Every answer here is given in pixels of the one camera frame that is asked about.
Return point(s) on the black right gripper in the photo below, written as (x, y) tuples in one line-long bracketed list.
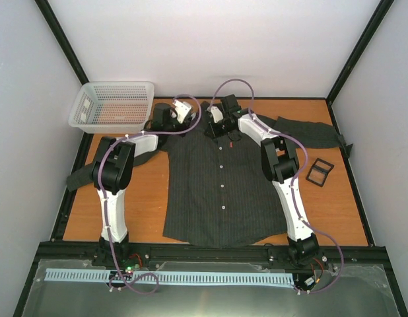
[(214, 133)]

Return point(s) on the dark grey pinstriped shirt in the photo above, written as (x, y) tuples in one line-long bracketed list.
[(331, 210)]

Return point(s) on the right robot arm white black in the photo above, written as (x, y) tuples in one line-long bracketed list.
[(280, 166)]

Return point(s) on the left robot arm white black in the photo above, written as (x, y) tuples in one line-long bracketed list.
[(112, 169)]

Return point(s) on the small black square holder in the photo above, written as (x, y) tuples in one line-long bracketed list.
[(319, 172)]

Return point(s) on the white perforated plastic basket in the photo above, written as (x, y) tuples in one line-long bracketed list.
[(112, 107)]

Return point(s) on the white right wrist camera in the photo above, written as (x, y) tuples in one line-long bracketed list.
[(214, 114)]

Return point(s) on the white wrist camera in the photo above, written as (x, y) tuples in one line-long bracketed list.
[(214, 114), (182, 109)]

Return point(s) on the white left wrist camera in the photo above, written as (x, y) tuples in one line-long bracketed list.
[(182, 109)]

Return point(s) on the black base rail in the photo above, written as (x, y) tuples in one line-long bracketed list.
[(152, 255)]

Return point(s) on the black right frame post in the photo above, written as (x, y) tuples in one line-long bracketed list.
[(362, 43)]

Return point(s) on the black frame post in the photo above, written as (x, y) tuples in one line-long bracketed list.
[(61, 38), (362, 43)]

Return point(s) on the black left frame post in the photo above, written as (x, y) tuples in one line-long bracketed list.
[(61, 38)]

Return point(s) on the light blue slotted cable duct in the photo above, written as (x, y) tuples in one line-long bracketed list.
[(181, 278)]

